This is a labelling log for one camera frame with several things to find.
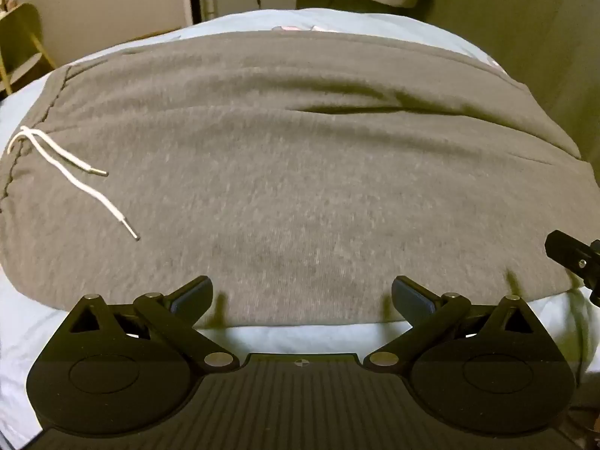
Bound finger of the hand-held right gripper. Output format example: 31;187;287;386
545;229;600;294

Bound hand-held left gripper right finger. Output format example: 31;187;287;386
366;276;541;370

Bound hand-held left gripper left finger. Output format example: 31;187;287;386
61;276;237;371

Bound grey pants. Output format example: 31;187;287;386
0;30;594;329

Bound light blue printed bed sheet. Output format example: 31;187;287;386
0;7;600;448

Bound round wooden side table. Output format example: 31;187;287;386
0;2;57;95

